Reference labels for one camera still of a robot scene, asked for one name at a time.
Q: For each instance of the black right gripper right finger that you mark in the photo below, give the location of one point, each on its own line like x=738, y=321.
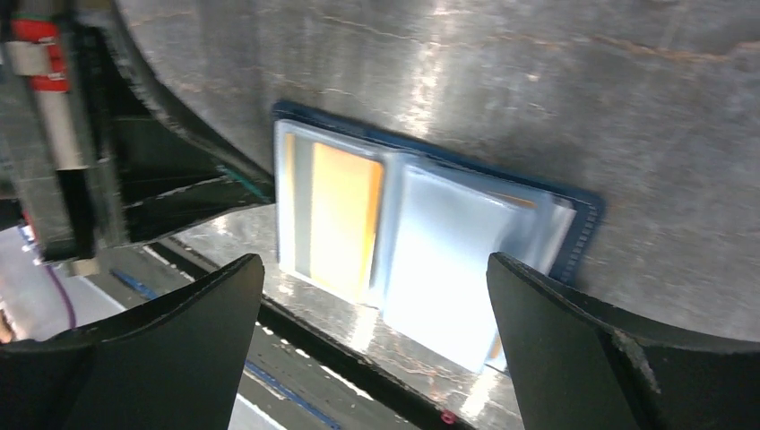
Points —
x=577, y=362

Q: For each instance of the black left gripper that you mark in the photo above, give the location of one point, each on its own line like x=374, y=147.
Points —
x=174, y=170

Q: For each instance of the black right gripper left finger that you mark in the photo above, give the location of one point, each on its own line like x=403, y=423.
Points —
x=174, y=362

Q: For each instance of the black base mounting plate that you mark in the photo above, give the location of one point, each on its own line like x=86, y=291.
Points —
x=292, y=373

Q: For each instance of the blue leather card holder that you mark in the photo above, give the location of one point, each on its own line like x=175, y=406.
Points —
x=441, y=216

